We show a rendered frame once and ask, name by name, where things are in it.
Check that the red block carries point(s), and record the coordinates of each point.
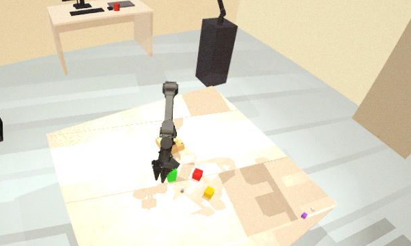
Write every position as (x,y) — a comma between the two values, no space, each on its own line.
(197,174)

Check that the green block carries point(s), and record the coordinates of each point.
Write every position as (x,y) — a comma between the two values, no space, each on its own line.
(173,173)
(171,179)

